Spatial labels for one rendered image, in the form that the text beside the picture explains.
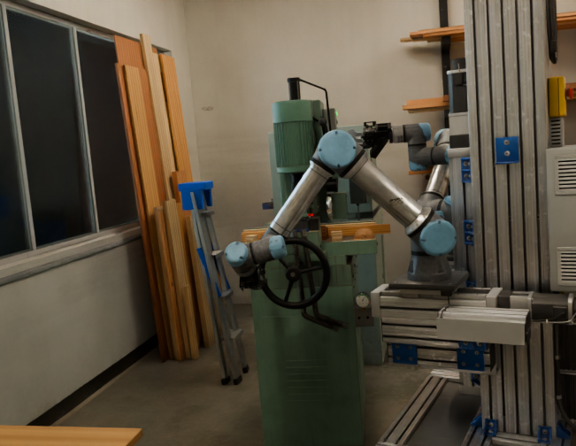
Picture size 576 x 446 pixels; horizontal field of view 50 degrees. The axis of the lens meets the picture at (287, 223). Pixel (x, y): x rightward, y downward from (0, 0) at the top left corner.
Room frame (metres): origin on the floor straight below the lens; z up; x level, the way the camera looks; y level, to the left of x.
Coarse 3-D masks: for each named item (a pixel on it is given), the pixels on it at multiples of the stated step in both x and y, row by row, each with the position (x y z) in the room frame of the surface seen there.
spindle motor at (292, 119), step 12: (276, 108) 2.66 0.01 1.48; (288, 108) 2.63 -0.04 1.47; (300, 108) 2.64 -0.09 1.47; (276, 120) 2.67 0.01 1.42; (288, 120) 2.63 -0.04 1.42; (300, 120) 2.64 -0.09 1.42; (276, 132) 2.69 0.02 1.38; (288, 132) 2.64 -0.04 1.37; (300, 132) 2.64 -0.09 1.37; (312, 132) 2.69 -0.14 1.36; (276, 144) 2.68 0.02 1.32; (288, 144) 2.64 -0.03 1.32; (300, 144) 2.64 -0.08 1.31; (312, 144) 2.69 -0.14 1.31; (276, 156) 2.70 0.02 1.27; (288, 156) 2.64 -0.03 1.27; (300, 156) 2.64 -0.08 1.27; (288, 168) 2.64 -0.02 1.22; (300, 168) 2.63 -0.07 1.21
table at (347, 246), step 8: (328, 240) 2.59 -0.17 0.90; (344, 240) 2.55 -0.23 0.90; (352, 240) 2.53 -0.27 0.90; (360, 240) 2.52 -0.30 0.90; (368, 240) 2.51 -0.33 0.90; (376, 240) 2.51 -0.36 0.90; (328, 248) 2.54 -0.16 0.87; (336, 248) 2.53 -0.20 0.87; (344, 248) 2.53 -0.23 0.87; (352, 248) 2.52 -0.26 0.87; (360, 248) 2.52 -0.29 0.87; (368, 248) 2.51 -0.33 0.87; (376, 248) 2.51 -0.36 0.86; (288, 256) 2.47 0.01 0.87; (312, 256) 2.45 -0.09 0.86
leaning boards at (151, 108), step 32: (128, 64) 4.07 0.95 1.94; (160, 64) 4.52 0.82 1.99; (128, 96) 3.90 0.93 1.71; (160, 96) 4.43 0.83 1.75; (128, 128) 3.87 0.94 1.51; (160, 128) 4.28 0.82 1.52; (160, 160) 4.24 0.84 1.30; (160, 192) 4.18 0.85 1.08; (160, 224) 3.83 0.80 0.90; (192, 224) 4.11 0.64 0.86; (160, 256) 3.88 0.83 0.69; (192, 256) 4.09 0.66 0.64; (160, 288) 3.88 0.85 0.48; (192, 288) 4.13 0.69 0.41; (160, 320) 3.88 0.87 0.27; (192, 320) 3.87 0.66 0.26; (160, 352) 3.84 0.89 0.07; (192, 352) 3.84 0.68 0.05
